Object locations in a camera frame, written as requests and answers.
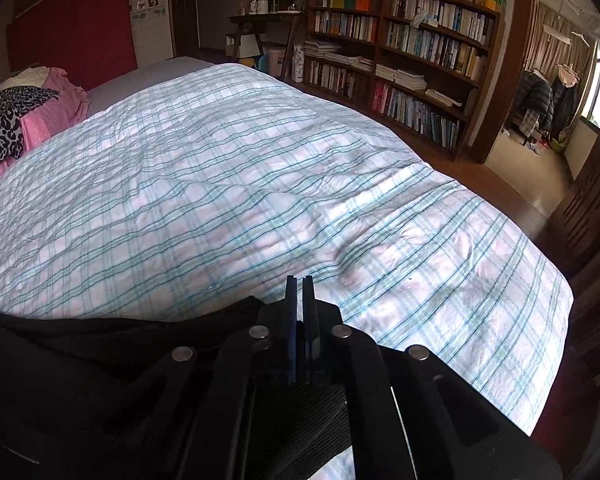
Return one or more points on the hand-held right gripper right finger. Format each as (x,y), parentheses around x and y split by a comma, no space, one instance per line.
(310,320)

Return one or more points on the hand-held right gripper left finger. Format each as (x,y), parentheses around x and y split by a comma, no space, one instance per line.
(291,320)

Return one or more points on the black pants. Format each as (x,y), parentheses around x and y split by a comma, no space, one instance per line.
(55,360)

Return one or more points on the plaid white quilt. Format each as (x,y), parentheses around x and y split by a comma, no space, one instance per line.
(230,185)

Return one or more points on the white paper bag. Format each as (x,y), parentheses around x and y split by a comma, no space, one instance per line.
(298,64)

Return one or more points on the pink plastic bin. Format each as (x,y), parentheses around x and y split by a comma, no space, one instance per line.
(274,62)

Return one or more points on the white storage box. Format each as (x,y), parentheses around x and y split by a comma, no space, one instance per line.
(242,46)

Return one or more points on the wooden bookshelf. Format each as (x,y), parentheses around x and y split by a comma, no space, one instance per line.
(380,50)

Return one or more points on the grey mattress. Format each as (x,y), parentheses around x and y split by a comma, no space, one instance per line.
(145,77)

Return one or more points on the wooden lattice door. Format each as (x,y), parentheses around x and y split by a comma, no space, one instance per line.
(590,210)

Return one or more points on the wooden desk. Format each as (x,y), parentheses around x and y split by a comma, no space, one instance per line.
(270,19)

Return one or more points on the black hanging jacket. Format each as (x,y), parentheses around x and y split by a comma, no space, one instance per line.
(535,100)

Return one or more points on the pink blanket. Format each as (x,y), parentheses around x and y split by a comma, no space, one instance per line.
(50,105)

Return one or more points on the dark wooden door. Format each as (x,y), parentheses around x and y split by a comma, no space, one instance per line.
(185,10)

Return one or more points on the dark hanging coat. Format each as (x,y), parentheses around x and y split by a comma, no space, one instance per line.
(562,105)

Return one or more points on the leopard print cloth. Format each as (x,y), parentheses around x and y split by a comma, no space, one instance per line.
(2,120)

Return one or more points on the cream folded cloth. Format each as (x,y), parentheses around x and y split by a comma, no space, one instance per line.
(22,79)

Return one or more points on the green box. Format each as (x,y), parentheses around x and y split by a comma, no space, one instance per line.
(486,0)

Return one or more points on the beige curtain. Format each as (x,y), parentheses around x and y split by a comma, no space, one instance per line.
(550,35)

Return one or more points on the ceiling drying rack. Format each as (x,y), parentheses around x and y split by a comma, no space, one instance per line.
(570,15)

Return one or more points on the wooden door frame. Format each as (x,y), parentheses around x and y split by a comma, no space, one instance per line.
(512,60)

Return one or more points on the wall stickers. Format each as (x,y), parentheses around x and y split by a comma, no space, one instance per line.
(147,10)

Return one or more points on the red wall panel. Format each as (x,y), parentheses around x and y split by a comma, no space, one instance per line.
(75,25)

